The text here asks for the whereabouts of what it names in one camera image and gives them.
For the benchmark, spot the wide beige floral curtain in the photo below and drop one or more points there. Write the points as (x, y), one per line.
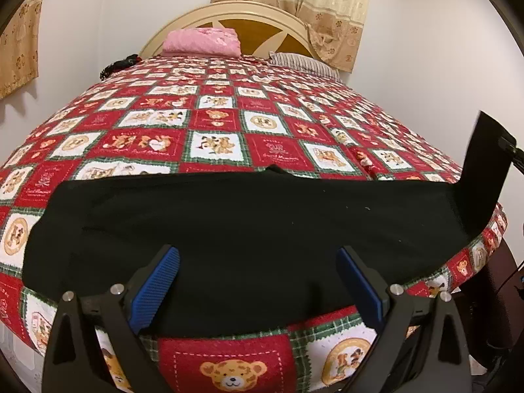
(18, 49)

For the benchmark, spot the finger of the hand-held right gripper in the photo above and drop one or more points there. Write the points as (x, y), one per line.
(511, 146)

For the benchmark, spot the dark cloth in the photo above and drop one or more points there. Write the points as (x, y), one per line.
(120, 64)

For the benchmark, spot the striped pillow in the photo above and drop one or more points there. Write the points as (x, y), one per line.
(303, 62)

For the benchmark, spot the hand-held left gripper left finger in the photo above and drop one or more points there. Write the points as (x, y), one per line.
(157, 290)

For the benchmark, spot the pink folded blanket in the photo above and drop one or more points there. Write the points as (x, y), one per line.
(200, 41)

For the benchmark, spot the red bear printed bed blanket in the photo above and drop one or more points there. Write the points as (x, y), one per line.
(213, 123)

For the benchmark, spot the black pants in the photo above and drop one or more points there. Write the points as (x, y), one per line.
(245, 233)

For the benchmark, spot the cream wooden headboard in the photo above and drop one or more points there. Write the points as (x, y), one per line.
(241, 26)

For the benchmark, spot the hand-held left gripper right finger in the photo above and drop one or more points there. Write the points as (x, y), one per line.
(360, 290)

